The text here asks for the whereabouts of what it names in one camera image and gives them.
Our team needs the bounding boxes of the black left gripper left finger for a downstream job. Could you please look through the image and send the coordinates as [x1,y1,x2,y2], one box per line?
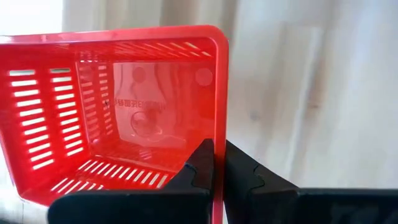
[47,138,216,224]

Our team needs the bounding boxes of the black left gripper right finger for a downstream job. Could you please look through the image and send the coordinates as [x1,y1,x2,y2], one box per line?
[224,139,398,224]

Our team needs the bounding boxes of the red plastic basket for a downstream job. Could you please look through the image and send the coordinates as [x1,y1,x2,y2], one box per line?
[0,24,230,224]

